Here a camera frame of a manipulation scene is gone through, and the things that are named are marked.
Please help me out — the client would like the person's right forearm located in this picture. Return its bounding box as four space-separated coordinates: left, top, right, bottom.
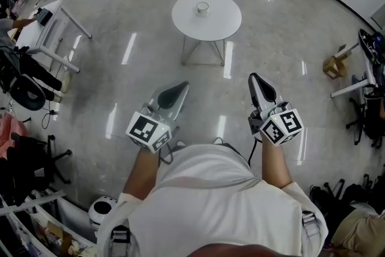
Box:
260 137 294 190

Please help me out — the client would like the white desk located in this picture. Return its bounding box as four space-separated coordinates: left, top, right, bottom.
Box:
330 41 385 99
14 0 93 75

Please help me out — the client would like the white t-shirt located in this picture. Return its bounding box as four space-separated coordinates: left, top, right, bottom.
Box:
96 143 329 257

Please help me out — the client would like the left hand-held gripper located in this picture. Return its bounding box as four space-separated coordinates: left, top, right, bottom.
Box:
125 80 191 155

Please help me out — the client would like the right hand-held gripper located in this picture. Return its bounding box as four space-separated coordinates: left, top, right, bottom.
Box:
247 72 303 147

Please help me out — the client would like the black tablet device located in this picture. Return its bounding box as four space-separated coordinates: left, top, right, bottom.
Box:
36 7 55 25

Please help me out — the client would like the cardboard box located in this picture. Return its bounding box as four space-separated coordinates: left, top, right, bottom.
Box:
322 44 353 80

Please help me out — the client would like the beige cloth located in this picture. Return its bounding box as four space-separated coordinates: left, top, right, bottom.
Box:
330 203 385 257

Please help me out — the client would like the white round appliance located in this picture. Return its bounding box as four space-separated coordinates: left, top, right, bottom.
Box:
88 195 120 230

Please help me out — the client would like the round white table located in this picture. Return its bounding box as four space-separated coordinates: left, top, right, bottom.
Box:
171 0 243 67

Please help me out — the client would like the black office chair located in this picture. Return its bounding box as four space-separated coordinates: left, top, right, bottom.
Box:
345 92 385 149
0 131 73 207

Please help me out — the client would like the black round stool seat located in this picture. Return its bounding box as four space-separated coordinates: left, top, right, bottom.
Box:
10 74 48 113

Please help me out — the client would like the small glass cup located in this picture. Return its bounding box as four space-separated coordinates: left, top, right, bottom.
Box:
196 1 211 17

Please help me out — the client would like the white storage shelf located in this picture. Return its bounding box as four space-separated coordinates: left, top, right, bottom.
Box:
0 188 100 257

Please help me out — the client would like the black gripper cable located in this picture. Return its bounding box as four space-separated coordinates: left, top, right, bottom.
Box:
247 138 259 168
158 140 186 165

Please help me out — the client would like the person's left forearm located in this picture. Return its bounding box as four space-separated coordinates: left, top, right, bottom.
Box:
122 146 162 198

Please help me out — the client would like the pink cloth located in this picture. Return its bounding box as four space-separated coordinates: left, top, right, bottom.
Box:
0 113 28 160

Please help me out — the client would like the grey harness strap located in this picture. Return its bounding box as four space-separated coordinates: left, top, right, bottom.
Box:
301 210 320 240
109 224 132 257

